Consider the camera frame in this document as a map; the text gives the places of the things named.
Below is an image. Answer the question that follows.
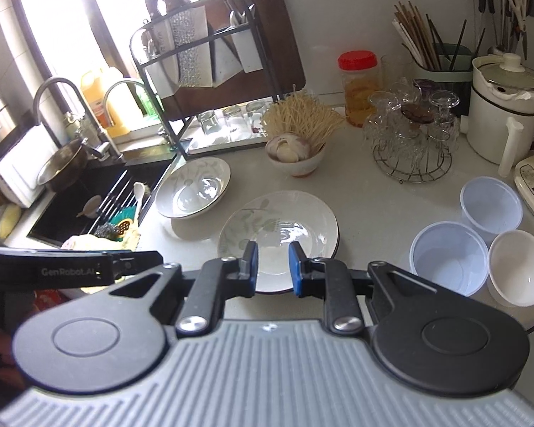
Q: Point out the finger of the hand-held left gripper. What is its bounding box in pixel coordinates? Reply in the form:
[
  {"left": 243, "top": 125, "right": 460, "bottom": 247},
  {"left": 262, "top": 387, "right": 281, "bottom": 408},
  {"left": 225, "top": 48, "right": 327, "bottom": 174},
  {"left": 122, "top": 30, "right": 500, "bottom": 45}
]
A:
[{"left": 110, "top": 250, "right": 164, "bottom": 277}]

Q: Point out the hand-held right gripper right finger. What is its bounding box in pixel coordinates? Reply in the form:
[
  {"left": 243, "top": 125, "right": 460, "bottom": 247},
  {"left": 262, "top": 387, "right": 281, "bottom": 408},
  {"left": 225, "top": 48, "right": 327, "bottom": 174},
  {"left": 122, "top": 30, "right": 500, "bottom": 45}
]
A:
[{"left": 288, "top": 241, "right": 434, "bottom": 334}]

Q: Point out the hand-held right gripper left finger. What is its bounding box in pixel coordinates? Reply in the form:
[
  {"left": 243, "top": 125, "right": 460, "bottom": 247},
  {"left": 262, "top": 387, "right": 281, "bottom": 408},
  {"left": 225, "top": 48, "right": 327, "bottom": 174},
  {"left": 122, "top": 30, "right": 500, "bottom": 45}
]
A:
[{"left": 108, "top": 241, "right": 260, "bottom": 335}]

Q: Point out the deep leaf-pattern plate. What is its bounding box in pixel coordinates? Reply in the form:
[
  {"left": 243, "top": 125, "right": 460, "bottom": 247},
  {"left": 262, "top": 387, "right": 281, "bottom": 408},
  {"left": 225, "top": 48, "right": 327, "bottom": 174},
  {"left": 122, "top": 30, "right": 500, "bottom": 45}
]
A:
[{"left": 154, "top": 157, "right": 232, "bottom": 220}]

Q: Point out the translucent plastic container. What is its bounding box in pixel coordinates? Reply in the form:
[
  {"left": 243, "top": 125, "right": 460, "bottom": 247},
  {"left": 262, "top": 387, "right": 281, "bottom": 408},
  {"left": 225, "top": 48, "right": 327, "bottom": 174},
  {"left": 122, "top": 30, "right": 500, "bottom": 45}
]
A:
[
  {"left": 460, "top": 176, "right": 524, "bottom": 244},
  {"left": 410, "top": 221, "right": 490, "bottom": 297}
]

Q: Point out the white ceramic bowl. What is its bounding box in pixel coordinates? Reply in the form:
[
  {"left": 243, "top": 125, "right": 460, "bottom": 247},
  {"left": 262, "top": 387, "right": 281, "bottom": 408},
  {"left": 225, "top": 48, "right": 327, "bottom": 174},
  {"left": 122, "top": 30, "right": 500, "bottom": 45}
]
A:
[{"left": 488, "top": 230, "right": 534, "bottom": 307}]

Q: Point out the steel wool scrubber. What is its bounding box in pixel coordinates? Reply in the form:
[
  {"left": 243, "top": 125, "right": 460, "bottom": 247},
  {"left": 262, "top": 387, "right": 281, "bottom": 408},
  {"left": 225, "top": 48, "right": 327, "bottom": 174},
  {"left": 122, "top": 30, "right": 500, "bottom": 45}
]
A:
[{"left": 93, "top": 223, "right": 122, "bottom": 242}]

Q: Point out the yellow sponge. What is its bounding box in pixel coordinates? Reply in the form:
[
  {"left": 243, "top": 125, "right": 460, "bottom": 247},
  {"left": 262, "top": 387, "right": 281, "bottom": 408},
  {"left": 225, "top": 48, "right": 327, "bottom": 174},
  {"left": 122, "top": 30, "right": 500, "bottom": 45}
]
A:
[{"left": 0, "top": 204, "right": 24, "bottom": 239}]

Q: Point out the pale dishcloth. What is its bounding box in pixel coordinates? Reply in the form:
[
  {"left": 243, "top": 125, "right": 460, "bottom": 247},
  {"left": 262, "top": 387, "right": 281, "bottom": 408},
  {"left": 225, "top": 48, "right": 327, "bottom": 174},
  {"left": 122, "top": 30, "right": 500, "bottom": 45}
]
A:
[{"left": 61, "top": 226, "right": 142, "bottom": 253}]

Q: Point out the black kitchen sink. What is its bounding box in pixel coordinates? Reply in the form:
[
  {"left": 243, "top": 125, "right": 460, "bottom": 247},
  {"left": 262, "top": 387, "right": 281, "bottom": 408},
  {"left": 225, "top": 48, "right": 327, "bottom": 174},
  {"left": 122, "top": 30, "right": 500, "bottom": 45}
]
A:
[{"left": 27, "top": 159, "right": 175, "bottom": 250}]

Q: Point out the roll-up sink drying rack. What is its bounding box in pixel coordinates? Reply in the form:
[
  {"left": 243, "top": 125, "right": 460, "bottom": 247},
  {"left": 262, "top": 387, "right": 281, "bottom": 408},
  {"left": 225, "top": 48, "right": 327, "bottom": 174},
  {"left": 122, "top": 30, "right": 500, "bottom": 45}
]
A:
[{"left": 93, "top": 168, "right": 140, "bottom": 228}]

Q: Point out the white ceramic spoon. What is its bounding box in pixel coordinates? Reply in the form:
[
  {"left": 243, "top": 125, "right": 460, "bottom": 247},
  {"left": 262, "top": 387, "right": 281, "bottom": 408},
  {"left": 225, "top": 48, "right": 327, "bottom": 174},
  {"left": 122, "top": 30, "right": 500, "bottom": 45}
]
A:
[{"left": 132, "top": 181, "right": 147, "bottom": 220}]

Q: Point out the white folded towel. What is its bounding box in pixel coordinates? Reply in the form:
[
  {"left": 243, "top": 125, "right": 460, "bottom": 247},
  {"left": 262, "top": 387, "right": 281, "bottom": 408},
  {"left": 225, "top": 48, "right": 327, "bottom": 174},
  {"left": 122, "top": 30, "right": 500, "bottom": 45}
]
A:
[{"left": 0, "top": 126, "right": 59, "bottom": 208}]

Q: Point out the small bowl with brown rim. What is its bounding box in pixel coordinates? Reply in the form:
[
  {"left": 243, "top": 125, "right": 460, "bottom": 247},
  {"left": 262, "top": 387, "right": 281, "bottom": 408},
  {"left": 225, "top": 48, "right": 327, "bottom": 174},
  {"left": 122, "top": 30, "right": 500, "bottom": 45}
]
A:
[{"left": 266, "top": 140, "right": 327, "bottom": 178}]

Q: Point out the metal pot in sink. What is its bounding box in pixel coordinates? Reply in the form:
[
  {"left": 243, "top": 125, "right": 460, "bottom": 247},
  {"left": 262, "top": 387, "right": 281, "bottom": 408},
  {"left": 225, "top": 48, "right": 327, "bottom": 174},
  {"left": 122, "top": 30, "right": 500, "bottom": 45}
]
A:
[{"left": 36, "top": 138, "right": 90, "bottom": 193}]

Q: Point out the glass drying tray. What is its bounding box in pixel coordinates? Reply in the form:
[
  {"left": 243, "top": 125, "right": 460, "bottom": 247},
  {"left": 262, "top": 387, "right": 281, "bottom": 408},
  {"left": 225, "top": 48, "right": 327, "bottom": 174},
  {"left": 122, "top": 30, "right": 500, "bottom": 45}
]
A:
[{"left": 177, "top": 129, "right": 268, "bottom": 157}]

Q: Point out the clear drinking glass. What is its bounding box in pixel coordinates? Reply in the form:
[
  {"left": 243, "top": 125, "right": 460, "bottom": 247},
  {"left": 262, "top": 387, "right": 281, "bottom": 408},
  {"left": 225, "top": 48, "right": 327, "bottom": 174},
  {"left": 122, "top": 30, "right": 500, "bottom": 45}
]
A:
[
  {"left": 198, "top": 110, "right": 224, "bottom": 137},
  {"left": 245, "top": 100, "right": 268, "bottom": 131},
  {"left": 222, "top": 104, "right": 246, "bottom": 133}
]

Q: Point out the bundle of dried noodles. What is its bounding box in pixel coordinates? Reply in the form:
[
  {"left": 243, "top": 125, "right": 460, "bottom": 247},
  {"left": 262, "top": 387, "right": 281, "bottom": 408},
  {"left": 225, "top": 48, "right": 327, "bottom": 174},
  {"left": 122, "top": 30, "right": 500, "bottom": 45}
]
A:
[{"left": 261, "top": 90, "right": 346, "bottom": 154}]

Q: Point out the green bottle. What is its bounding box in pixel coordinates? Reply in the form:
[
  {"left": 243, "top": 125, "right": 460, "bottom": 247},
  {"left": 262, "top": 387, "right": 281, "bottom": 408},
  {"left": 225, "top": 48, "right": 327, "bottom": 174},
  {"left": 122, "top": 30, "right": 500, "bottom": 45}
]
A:
[{"left": 135, "top": 84, "right": 162, "bottom": 117}]

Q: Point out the yellow detergent bottle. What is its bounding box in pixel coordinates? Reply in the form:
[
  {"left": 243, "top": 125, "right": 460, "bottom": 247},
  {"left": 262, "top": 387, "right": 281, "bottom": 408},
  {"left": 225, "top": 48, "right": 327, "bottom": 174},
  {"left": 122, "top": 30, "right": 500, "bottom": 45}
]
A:
[{"left": 80, "top": 67, "right": 133, "bottom": 138}]

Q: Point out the curved steel faucet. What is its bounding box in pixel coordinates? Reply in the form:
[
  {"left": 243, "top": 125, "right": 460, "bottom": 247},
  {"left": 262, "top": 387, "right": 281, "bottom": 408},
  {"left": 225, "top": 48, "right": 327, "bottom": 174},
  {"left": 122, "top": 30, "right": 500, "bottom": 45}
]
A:
[{"left": 101, "top": 79, "right": 161, "bottom": 130}]

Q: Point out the group of clear glass cups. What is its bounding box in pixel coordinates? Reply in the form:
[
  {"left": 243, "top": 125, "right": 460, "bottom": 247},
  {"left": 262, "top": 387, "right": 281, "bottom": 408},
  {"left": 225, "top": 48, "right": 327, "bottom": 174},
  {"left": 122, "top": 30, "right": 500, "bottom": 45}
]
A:
[{"left": 362, "top": 78, "right": 461, "bottom": 165}]

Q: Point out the tall steel kitchen faucet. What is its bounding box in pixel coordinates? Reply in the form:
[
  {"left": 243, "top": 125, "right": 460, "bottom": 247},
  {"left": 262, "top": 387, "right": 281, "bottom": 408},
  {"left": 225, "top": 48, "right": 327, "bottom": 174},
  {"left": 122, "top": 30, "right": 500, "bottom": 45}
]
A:
[{"left": 32, "top": 77, "right": 122, "bottom": 162}]

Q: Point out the brown round coaster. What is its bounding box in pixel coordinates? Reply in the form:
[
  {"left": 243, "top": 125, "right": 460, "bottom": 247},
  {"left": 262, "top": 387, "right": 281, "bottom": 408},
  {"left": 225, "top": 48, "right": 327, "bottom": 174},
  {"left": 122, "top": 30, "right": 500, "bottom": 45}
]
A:
[{"left": 402, "top": 103, "right": 435, "bottom": 123}]

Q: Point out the brown wooden cutting board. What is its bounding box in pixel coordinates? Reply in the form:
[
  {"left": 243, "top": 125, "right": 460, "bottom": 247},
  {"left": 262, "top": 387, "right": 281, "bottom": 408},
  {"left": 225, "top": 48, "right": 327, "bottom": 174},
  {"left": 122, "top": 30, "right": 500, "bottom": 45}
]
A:
[{"left": 160, "top": 0, "right": 306, "bottom": 122}]

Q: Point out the black metal dish rack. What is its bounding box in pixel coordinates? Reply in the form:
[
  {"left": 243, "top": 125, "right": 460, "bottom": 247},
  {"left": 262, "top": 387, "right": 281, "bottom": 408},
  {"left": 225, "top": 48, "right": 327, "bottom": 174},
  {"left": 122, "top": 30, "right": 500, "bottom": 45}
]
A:
[{"left": 130, "top": 0, "right": 304, "bottom": 161}]

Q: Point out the green chopstick holder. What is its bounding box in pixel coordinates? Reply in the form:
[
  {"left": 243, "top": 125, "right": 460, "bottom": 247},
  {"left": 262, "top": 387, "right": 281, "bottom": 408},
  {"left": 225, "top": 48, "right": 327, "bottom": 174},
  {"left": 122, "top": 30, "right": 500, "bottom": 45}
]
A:
[{"left": 415, "top": 43, "right": 473, "bottom": 117}]

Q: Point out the white electric cooking pot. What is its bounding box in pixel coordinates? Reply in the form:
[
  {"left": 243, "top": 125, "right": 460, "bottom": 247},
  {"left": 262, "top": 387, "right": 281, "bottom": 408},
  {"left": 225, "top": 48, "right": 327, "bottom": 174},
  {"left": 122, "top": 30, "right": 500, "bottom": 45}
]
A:
[{"left": 466, "top": 52, "right": 534, "bottom": 178}]

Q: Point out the bundle of chopsticks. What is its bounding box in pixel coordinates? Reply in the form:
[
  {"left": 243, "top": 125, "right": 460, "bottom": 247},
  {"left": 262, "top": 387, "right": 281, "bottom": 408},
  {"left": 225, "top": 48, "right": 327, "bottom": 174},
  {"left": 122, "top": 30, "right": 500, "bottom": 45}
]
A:
[{"left": 392, "top": 1, "right": 486, "bottom": 72}]

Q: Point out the metal wire cup rack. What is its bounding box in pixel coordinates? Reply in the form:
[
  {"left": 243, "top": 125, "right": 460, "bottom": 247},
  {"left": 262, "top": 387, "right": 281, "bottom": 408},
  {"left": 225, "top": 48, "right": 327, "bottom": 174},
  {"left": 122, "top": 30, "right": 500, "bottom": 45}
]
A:
[{"left": 372, "top": 142, "right": 453, "bottom": 184}]

